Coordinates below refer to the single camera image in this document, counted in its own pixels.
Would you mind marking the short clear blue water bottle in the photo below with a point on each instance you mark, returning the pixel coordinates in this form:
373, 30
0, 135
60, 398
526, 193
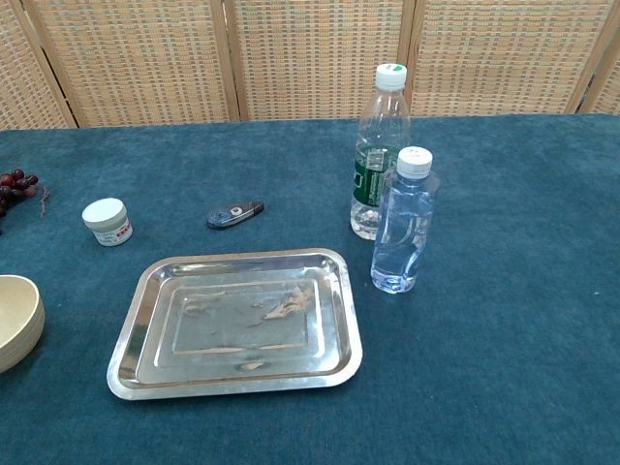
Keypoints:
402, 227

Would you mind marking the stainless steel rectangular tray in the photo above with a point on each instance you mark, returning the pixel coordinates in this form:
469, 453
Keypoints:
232, 319

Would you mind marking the bunch of red grapes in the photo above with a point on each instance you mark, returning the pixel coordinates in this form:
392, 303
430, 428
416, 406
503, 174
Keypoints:
14, 186

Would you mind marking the small white ointment jar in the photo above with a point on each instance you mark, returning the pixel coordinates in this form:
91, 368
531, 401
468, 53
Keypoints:
107, 223

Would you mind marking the dark blue correction tape dispenser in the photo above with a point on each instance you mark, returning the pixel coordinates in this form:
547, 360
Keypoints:
232, 214

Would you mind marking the woven rattan folding screen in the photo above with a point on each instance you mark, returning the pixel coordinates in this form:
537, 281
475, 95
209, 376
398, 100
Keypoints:
310, 53

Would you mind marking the tall green-label water bottle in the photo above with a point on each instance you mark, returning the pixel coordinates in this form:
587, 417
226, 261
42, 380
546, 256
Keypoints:
378, 160

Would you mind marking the teal blue tablecloth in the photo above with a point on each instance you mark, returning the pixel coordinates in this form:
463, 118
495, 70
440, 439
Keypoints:
484, 339

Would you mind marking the beige round bowl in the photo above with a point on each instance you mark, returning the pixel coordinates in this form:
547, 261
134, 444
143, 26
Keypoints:
17, 319

